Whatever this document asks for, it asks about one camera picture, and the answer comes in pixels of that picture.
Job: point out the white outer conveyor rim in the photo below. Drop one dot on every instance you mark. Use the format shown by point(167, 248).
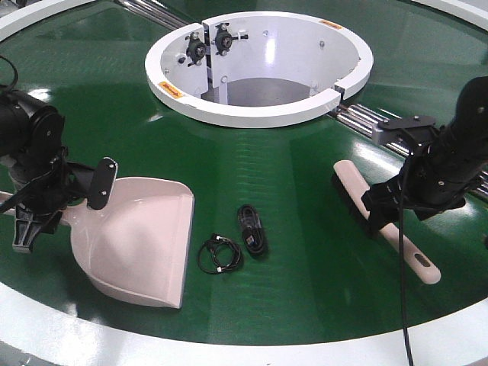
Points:
point(34, 334)

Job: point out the right black bearing mount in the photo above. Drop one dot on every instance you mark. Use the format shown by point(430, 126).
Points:
point(223, 39)

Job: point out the far right white rim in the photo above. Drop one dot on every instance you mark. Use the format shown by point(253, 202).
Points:
point(468, 10)

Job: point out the orange warning sticker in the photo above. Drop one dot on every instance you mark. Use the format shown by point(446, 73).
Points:
point(170, 89)
point(331, 24)

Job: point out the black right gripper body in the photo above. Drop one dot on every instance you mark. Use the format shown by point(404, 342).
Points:
point(384, 200)

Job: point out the right chrome roller strip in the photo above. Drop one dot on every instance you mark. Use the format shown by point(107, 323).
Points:
point(363, 119)

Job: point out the pink plastic dustpan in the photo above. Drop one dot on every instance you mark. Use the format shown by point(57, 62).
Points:
point(135, 249)

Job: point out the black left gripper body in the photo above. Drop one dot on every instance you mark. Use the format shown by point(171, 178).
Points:
point(45, 182)

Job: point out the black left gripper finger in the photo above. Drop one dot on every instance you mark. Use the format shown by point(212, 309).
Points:
point(26, 230)
point(102, 183)

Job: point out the left black bearing mount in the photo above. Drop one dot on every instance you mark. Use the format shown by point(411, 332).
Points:
point(196, 50)

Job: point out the black bearing mount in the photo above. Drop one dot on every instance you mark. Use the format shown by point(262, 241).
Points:
point(223, 39)
point(196, 50)

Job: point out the rear orange warning sticker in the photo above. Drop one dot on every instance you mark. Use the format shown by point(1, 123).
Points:
point(331, 24)

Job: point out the chrome roller strip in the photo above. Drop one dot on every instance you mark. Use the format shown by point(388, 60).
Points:
point(363, 119)
point(155, 11)

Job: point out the pink hand brush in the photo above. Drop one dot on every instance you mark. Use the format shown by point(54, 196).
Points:
point(351, 185)

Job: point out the front orange warning sticker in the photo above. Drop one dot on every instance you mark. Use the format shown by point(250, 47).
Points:
point(170, 89)

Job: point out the far left white rim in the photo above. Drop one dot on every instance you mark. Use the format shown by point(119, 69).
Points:
point(31, 14)

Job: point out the far chrome roller strip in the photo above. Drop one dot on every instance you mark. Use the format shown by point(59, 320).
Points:
point(155, 11)

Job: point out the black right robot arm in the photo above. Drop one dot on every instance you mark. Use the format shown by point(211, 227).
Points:
point(443, 164)

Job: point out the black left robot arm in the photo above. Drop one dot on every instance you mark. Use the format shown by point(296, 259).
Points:
point(31, 123)

